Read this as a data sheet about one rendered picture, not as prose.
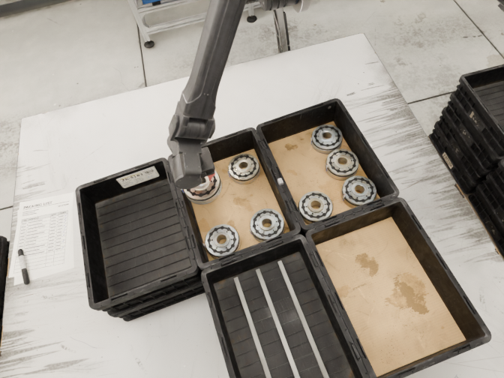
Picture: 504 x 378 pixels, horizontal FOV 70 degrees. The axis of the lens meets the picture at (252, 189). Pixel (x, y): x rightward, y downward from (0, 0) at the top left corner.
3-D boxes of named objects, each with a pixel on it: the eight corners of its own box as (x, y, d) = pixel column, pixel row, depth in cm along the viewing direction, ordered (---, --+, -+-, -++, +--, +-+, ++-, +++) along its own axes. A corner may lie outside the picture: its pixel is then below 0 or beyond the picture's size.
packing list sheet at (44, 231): (15, 204, 140) (14, 203, 140) (73, 189, 141) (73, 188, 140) (7, 286, 124) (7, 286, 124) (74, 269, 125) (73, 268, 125)
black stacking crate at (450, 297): (302, 247, 110) (304, 232, 100) (391, 214, 112) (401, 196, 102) (366, 388, 91) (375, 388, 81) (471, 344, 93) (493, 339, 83)
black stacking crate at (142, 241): (93, 204, 124) (76, 187, 114) (175, 175, 126) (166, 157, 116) (109, 318, 105) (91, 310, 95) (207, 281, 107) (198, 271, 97)
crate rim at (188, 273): (78, 190, 116) (74, 187, 114) (168, 160, 118) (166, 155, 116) (93, 313, 96) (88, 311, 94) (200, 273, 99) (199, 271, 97)
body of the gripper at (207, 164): (216, 170, 89) (210, 155, 83) (176, 184, 89) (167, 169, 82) (208, 150, 92) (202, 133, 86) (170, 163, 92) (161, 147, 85)
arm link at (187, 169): (214, 115, 78) (175, 110, 74) (223, 160, 73) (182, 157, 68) (196, 148, 87) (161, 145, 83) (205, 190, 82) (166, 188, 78)
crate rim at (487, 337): (303, 235, 101) (303, 232, 99) (400, 199, 104) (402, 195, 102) (373, 389, 82) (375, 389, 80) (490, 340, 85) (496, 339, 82)
